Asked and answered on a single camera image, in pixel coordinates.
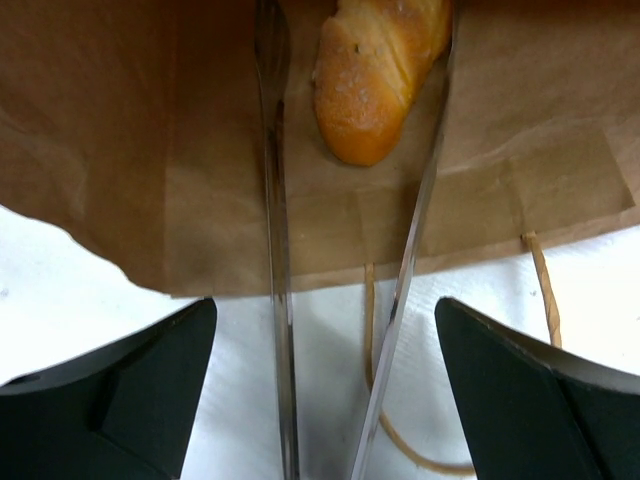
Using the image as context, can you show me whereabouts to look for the metal kitchen tongs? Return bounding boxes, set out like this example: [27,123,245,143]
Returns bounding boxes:
[254,1,456,479]

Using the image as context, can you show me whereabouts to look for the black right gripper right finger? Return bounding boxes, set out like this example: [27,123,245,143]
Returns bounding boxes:
[435,297,639,480]

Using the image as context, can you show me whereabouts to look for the small orange fake bread roll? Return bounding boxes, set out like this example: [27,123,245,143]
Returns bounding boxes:
[313,0,453,167]

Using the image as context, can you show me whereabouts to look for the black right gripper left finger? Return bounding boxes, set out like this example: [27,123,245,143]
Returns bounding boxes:
[1,298,217,480]

